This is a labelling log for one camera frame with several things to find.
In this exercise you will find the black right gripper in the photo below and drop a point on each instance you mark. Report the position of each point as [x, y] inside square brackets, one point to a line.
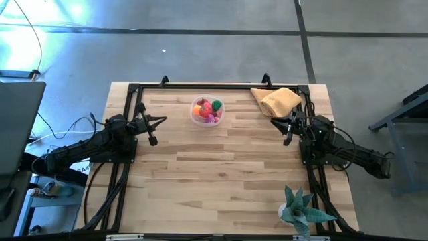
[296, 124]

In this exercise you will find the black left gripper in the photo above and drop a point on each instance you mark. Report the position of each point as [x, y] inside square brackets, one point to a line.
[140, 125]

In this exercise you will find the clear plastic tupperware container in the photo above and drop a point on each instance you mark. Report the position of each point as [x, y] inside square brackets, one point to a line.
[194, 120]

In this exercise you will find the orange toy fruit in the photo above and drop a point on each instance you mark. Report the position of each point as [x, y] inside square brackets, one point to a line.
[196, 110]

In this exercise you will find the red toy tomato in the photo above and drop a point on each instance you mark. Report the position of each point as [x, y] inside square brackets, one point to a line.
[204, 112]

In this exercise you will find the purple striped toy fruit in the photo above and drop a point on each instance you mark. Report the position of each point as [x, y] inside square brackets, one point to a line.
[210, 119]

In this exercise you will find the pinkish red round toy fruit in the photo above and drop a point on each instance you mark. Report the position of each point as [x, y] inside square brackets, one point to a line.
[208, 105]

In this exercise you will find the green toy pepper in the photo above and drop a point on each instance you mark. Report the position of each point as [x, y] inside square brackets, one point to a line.
[217, 105]

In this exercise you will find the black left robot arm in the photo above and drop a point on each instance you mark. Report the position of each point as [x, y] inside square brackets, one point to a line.
[107, 140]

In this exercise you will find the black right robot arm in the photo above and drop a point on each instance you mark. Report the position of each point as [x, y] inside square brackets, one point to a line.
[337, 144]

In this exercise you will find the folded yellow cloth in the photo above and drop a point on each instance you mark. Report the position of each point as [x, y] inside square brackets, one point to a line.
[279, 102]

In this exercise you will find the black table clamp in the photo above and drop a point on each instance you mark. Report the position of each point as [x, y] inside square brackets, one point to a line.
[164, 79]
[266, 79]

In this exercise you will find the white printed label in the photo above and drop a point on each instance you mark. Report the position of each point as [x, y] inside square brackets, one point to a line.
[81, 168]

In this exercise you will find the teal artificial succulent plant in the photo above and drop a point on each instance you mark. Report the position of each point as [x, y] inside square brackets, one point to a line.
[297, 212]

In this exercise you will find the blue grey metal table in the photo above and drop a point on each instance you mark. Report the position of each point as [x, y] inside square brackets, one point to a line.
[394, 120]

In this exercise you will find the small cluttered utility cart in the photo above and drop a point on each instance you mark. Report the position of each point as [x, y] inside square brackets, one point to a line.
[53, 190]

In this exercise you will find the grey flat panel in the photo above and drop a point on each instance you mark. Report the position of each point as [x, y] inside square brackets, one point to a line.
[20, 127]

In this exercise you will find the black metal table frame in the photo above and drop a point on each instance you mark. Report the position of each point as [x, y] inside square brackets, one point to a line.
[217, 86]

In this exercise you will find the silver metal bracket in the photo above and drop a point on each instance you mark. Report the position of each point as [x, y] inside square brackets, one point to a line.
[124, 237]
[309, 238]

